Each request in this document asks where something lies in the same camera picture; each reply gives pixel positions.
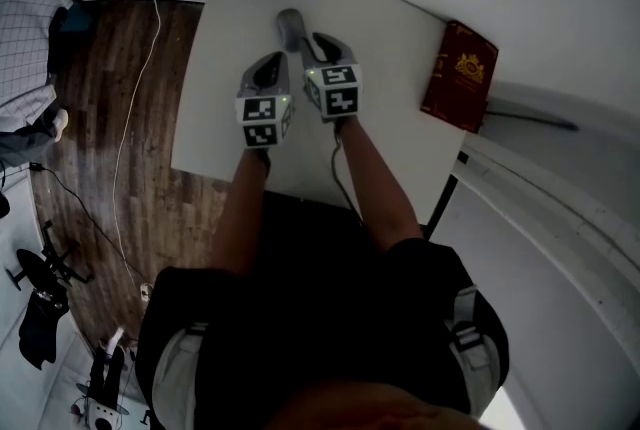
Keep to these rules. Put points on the white round device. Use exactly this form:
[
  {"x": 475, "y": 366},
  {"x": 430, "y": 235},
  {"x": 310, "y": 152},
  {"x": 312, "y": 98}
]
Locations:
[{"x": 102, "y": 418}]

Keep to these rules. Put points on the person's black shirt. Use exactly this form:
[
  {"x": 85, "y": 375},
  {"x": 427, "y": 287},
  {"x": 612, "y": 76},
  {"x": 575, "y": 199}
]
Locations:
[{"x": 315, "y": 313}]

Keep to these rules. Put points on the white wall pipe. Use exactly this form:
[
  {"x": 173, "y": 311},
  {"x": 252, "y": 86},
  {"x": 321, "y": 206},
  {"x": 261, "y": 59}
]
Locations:
[
  {"x": 550, "y": 218},
  {"x": 550, "y": 190},
  {"x": 550, "y": 258}
]

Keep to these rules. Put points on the black office chair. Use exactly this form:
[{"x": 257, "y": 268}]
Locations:
[{"x": 30, "y": 260}]

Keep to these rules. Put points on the dark red hardcover book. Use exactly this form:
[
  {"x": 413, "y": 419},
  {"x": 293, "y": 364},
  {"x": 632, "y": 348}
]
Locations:
[{"x": 460, "y": 78}]

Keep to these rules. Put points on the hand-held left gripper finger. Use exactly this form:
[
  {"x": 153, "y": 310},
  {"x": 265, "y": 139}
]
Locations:
[
  {"x": 286, "y": 83},
  {"x": 247, "y": 78}
]

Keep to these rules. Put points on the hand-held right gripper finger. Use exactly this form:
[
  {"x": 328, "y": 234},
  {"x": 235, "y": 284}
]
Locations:
[
  {"x": 309, "y": 58},
  {"x": 345, "y": 54}
]

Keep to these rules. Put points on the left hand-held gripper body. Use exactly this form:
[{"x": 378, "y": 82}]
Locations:
[{"x": 260, "y": 120}]

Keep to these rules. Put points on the black jacket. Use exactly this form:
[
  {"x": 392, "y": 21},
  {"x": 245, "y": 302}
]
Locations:
[{"x": 42, "y": 328}]

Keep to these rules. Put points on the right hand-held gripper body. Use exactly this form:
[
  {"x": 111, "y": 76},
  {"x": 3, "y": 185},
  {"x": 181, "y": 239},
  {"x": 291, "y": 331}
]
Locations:
[{"x": 337, "y": 93}]

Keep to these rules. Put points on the black rounded device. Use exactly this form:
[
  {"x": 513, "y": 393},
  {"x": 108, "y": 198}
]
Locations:
[{"x": 3, "y": 205}]

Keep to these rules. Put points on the white power strip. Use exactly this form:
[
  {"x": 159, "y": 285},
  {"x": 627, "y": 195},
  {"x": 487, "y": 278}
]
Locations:
[{"x": 146, "y": 292}]

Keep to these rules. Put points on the person's right forearm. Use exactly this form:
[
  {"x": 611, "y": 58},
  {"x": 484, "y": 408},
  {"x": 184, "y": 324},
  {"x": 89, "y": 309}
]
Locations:
[{"x": 380, "y": 188}]

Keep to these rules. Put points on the dark teal seat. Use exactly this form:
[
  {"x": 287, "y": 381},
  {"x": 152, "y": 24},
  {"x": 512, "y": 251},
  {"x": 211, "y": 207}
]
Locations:
[{"x": 80, "y": 18}]

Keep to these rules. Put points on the person's left forearm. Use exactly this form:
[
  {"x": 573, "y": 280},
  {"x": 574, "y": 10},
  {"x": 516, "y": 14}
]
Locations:
[{"x": 242, "y": 208}]

